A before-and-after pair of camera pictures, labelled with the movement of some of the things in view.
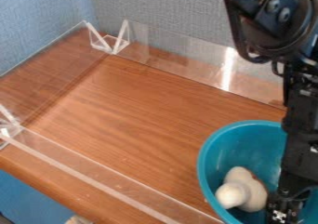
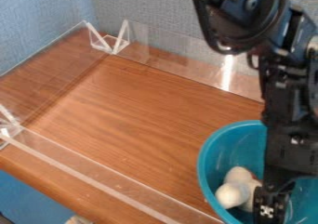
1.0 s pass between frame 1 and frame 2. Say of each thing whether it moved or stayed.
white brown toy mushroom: stayed
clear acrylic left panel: stayed
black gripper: moved
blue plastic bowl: stayed
